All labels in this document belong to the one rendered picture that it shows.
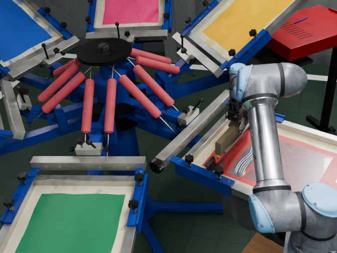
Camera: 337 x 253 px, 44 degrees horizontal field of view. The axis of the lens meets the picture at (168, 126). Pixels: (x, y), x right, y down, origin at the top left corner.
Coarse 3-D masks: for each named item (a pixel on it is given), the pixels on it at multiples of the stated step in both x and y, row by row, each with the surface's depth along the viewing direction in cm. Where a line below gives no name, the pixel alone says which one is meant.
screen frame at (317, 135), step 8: (224, 120) 227; (216, 128) 222; (280, 128) 223; (288, 128) 219; (296, 128) 217; (304, 128) 216; (208, 136) 217; (304, 136) 216; (312, 136) 213; (320, 136) 210; (328, 136) 209; (336, 136) 209; (200, 144) 213; (208, 144) 217; (336, 144) 207; (192, 152) 208; (200, 152) 212; (232, 192) 188; (240, 192) 185; (248, 192) 184
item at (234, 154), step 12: (216, 156) 210; (228, 156) 209; (240, 156) 208; (228, 168) 202; (252, 168) 201; (288, 168) 199; (240, 180) 195; (252, 180) 194; (288, 180) 192; (300, 180) 192; (312, 180) 191; (324, 180) 190
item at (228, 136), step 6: (234, 126) 198; (228, 132) 195; (234, 132) 198; (222, 138) 192; (228, 138) 194; (234, 138) 201; (216, 144) 190; (222, 144) 190; (228, 144) 196; (216, 150) 193; (222, 150) 193
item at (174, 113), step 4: (168, 112) 228; (172, 112) 228; (176, 112) 228; (180, 112) 228; (164, 116) 229; (168, 116) 227; (172, 116) 226; (176, 116) 225; (168, 120) 229; (172, 120) 227; (192, 120) 221; (188, 124) 221
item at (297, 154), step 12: (240, 144) 216; (288, 144) 212; (300, 144) 212; (288, 156) 205; (300, 156) 205; (312, 156) 204; (324, 156) 203; (336, 156) 202; (300, 168) 198; (312, 168) 197; (324, 168) 197; (336, 168) 196
